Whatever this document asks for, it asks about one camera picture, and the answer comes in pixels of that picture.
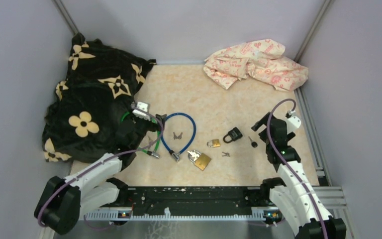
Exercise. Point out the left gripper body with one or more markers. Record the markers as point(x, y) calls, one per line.
point(143, 126)

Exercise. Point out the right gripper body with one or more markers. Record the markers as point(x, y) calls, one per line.
point(263, 136)

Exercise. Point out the blue lock keys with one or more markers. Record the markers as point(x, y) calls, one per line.
point(177, 136)

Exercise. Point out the black padlock key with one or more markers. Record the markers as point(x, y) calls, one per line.
point(253, 143)

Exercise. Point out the green cable lock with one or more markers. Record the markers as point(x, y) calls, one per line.
point(131, 142)

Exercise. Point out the black padlock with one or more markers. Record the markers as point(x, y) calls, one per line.
point(233, 135)

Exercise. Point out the blue cable lock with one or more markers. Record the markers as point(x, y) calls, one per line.
point(177, 150)

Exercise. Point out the large padlock keys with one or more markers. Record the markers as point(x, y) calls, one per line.
point(193, 155)

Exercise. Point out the small brass padlock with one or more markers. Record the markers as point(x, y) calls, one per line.
point(214, 143)

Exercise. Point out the large brass padlock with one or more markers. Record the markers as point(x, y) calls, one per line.
point(202, 161)

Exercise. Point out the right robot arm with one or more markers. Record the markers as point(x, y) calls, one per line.
point(291, 191)

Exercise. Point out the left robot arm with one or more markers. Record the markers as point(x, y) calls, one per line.
point(65, 200)

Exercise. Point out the black floral blanket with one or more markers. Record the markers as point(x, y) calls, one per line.
point(100, 85)

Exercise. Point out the crumpled printed paper bag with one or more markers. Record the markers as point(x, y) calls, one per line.
point(262, 60)

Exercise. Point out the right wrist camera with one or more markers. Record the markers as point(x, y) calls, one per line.
point(293, 122)

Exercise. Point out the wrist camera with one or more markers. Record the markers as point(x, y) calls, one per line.
point(141, 109)
point(293, 122)

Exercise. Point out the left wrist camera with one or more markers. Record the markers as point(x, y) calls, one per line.
point(141, 109)

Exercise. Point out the aluminium frame rail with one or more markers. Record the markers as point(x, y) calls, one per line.
point(124, 214)

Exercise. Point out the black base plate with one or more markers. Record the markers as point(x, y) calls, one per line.
point(192, 201)

